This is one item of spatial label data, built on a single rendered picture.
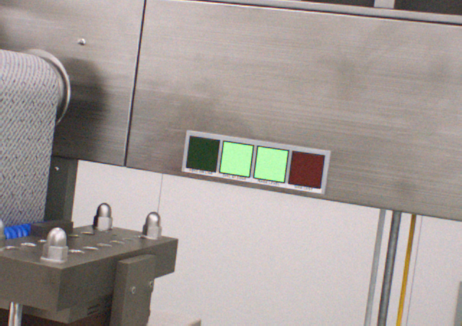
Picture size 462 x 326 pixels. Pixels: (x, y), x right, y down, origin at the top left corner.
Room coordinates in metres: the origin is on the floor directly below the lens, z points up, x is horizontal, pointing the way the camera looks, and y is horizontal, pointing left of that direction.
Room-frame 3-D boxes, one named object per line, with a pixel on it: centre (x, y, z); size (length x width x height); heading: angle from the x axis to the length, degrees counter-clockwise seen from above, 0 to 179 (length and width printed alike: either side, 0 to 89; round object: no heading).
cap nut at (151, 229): (1.52, 0.12, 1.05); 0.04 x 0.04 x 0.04
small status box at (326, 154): (1.46, -0.04, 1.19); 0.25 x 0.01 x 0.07; 71
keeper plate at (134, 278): (1.36, 0.12, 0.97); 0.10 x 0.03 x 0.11; 161
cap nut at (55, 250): (1.21, 0.22, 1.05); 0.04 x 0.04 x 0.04
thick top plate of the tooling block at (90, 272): (1.38, 0.21, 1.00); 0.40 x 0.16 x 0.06; 161
